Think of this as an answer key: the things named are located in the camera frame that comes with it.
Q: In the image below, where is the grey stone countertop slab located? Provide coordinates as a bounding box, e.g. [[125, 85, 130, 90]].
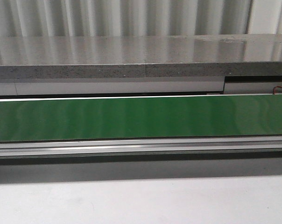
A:
[[0, 34, 282, 79]]

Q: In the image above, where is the green conveyor belt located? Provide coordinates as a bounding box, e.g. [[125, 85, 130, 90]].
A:
[[0, 94, 282, 142]]

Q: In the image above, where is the white corrugated curtain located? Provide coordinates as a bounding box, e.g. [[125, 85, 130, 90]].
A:
[[0, 0, 282, 37]]

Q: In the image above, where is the aluminium conveyor frame rail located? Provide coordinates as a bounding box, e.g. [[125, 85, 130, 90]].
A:
[[0, 136, 282, 159]]

